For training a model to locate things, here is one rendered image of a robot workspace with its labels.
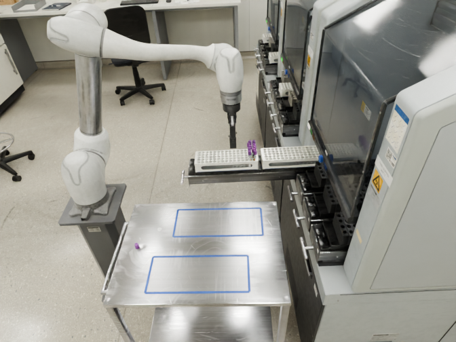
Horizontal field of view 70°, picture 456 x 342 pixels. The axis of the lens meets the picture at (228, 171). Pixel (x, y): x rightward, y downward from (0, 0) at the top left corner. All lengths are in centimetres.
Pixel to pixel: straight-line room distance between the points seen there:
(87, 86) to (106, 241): 75
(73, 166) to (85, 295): 99
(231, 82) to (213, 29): 365
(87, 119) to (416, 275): 142
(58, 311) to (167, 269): 119
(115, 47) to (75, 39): 12
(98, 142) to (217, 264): 83
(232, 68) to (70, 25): 56
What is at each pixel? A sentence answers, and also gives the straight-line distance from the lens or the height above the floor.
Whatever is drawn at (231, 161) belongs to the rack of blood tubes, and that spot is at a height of 86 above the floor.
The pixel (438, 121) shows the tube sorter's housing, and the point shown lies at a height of 142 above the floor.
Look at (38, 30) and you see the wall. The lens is 552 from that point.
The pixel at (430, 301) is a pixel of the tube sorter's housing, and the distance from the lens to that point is 146.
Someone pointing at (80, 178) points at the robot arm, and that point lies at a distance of 153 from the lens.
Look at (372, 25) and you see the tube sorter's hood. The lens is 127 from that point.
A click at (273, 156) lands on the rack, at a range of 156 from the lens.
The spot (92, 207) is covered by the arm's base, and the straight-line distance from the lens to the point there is 163.
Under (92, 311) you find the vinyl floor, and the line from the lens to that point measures 220.
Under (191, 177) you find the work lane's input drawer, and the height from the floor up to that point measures 80.
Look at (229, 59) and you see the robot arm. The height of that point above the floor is 134.
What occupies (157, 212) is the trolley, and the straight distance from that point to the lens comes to 138.
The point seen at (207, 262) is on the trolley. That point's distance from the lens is 119.
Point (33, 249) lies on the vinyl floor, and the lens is 267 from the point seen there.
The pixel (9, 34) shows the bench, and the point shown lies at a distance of 529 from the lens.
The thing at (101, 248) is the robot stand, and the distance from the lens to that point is 182.
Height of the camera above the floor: 180
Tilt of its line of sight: 40 degrees down
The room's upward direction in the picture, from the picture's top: 3 degrees counter-clockwise
